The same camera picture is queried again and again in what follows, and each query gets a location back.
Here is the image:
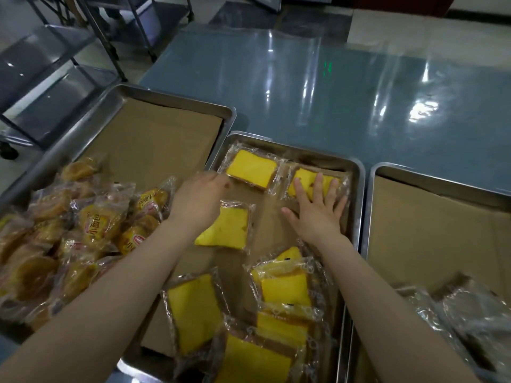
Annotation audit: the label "person's right hand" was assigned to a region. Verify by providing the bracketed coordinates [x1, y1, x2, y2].
[281, 173, 349, 246]

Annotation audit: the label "person's left hand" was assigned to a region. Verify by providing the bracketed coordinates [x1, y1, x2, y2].
[167, 171, 232, 236]

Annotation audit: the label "steel tray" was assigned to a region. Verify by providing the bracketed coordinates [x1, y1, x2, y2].
[347, 162, 511, 383]
[0, 83, 237, 347]
[118, 131, 366, 383]

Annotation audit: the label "yellow cake slice packets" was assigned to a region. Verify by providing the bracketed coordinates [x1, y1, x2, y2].
[161, 143, 352, 383]

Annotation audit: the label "pile of small bun packets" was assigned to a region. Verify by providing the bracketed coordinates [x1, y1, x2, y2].
[0, 154, 177, 331]

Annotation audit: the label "pile of brown cake packets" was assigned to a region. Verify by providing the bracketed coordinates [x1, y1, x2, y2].
[393, 273, 511, 383]

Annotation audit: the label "person's left forearm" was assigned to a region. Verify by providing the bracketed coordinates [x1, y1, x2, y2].
[0, 219, 208, 383]

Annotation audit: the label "person's right forearm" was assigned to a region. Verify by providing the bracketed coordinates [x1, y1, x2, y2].
[315, 231, 480, 383]

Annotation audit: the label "brown paper tray liner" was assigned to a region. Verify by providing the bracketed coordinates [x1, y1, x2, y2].
[367, 175, 511, 299]
[76, 97, 224, 220]
[139, 161, 354, 383]

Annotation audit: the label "plastic covered teal tablecloth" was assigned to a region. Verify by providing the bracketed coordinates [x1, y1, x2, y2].
[137, 23, 511, 196]

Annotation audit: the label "white framed door leaf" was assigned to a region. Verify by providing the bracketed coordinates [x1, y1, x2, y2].
[245, 0, 284, 12]

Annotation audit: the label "dark wooden door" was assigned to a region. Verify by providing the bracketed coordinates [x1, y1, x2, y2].
[353, 0, 458, 19]

